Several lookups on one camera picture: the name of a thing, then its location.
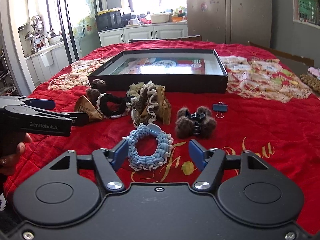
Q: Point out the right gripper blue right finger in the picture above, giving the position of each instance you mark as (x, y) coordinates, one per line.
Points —
(209, 163)

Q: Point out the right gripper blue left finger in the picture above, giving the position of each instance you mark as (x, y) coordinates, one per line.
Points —
(107, 162)

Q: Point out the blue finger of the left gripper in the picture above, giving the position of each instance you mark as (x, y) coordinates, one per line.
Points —
(77, 118)
(40, 103)

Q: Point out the black white-edged scrunchie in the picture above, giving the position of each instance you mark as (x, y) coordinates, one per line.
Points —
(112, 106)

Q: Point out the brown fuzzy hair claw small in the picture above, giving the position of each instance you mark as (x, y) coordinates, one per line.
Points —
(98, 87)

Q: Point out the light blue knitted scrunchie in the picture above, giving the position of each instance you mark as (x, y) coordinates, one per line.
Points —
(149, 147)

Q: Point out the blue binder clip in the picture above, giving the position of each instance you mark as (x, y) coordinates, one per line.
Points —
(220, 108)

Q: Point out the brown white-edged scrunchie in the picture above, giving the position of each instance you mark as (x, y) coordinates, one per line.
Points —
(144, 104)

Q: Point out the person's left hand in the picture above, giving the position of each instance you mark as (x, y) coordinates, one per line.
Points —
(9, 161)

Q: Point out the colourful booklet in box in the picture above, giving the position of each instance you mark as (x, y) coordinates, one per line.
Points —
(161, 65)

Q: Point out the black shallow cardboard box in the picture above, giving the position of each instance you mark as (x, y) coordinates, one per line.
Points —
(213, 81)

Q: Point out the red quilted bedspread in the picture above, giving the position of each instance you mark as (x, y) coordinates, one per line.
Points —
(286, 135)

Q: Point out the white kitchen cabinet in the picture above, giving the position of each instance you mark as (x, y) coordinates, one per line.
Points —
(143, 32)

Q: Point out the black microwave oven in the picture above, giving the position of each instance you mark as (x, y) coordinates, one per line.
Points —
(109, 20)

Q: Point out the dark wooden chair back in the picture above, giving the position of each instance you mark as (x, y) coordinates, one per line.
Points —
(188, 38)

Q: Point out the brown beaded mat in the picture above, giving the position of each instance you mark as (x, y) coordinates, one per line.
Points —
(311, 82)

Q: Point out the cream plastic basin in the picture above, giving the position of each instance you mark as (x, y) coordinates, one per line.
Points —
(160, 18)

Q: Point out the stainless steel refrigerator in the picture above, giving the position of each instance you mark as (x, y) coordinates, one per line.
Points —
(231, 21)

